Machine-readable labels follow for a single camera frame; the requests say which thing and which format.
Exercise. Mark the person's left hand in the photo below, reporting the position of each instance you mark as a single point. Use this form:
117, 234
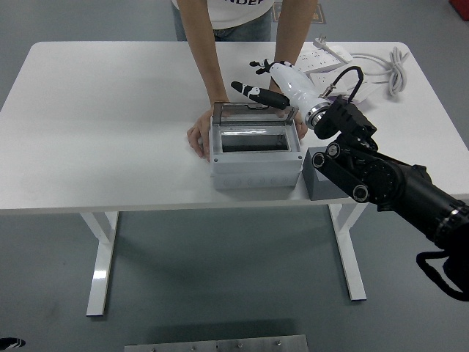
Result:
301, 130

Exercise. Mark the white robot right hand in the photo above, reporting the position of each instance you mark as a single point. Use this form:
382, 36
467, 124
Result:
293, 82

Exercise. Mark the person's right hand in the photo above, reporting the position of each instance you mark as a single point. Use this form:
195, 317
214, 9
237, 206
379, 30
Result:
198, 135

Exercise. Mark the grey electrical enclosure box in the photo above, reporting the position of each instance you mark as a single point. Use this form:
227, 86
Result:
253, 168

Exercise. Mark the person's right forearm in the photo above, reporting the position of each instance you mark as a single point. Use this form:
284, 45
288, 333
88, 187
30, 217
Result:
207, 55

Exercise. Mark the person's left forearm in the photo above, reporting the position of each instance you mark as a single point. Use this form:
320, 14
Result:
289, 36

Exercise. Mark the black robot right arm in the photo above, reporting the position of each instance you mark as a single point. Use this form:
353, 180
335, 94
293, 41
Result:
384, 176

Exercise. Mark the short white power strip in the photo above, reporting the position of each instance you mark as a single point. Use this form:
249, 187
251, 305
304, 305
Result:
324, 78

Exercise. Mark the long white power strip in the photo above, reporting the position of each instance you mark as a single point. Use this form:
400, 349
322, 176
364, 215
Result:
318, 58

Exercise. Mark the purple round dish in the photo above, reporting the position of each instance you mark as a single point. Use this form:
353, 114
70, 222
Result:
329, 98

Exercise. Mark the grey cube holder block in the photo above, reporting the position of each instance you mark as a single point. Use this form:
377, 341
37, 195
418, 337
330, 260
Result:
318, 190

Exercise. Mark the white socket panel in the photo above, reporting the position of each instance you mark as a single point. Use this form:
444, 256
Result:
366, 91

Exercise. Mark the person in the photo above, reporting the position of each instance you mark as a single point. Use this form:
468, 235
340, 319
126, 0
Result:
238, 14

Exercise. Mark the white table leg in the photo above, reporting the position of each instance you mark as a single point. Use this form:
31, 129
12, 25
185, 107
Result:
353, 264
100, 275

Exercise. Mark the red crate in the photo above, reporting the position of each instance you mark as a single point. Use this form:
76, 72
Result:
461, 9

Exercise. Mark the grey metal plate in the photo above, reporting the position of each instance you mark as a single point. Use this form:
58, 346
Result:
220, 344

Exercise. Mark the black and white shoe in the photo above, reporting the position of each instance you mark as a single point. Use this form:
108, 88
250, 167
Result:
12, 342

